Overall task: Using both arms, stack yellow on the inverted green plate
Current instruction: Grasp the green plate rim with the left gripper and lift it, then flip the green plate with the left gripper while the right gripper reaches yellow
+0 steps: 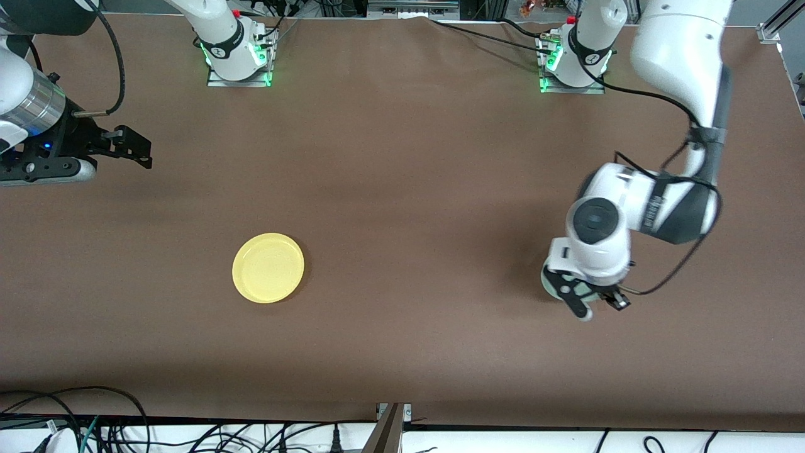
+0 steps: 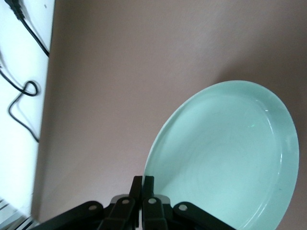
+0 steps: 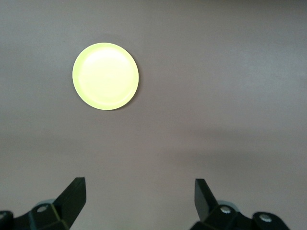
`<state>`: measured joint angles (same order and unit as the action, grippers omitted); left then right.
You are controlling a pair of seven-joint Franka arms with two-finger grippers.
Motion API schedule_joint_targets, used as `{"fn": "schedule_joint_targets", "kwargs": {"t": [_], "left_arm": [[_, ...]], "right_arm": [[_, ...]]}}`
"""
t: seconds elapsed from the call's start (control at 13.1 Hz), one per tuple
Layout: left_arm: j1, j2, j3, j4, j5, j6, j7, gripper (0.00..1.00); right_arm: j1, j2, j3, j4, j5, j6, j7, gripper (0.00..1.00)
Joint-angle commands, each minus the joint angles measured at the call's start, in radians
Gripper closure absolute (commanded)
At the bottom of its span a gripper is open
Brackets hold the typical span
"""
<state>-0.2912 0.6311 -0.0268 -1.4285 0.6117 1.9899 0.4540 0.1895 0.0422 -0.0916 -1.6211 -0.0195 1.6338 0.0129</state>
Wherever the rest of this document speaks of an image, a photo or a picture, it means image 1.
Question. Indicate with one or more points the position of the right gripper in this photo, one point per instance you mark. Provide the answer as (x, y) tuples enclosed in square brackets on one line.
[(75, 137)]

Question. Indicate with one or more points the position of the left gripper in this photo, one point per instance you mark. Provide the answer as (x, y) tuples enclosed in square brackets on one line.
[(609, 294)]

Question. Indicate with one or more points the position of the pale green round plate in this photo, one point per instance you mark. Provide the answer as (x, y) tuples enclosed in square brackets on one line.
[(551, 289)]

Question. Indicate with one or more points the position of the yellow round plate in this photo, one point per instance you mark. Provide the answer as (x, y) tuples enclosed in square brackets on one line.
[(268, 268)]

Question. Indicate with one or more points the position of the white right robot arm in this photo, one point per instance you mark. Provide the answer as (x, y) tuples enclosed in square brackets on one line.
[(223, 31)]

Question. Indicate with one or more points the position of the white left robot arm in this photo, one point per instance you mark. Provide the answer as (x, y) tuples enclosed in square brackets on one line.
[(679, 50)]

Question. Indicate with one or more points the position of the white side table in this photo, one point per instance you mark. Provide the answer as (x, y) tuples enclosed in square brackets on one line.
[(503, 443)]

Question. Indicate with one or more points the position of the brown table cover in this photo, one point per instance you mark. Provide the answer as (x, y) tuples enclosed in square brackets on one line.
[(402, 157)]

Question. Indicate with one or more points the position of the black power plug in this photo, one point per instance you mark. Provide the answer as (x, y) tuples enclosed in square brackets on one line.
[(336, 442)]

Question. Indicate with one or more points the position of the white rounded device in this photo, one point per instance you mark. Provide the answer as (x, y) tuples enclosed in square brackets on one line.
[(63, 442)]

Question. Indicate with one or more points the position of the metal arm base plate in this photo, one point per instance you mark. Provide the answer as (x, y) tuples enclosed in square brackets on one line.
[(217, 80), (591, 90)]

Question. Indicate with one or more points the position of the aluminium profile post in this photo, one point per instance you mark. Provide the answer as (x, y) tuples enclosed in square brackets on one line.
[(387, 434)]

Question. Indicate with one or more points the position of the aluminium frame corner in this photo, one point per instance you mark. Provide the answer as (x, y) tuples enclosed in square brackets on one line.
[(770, 30)]

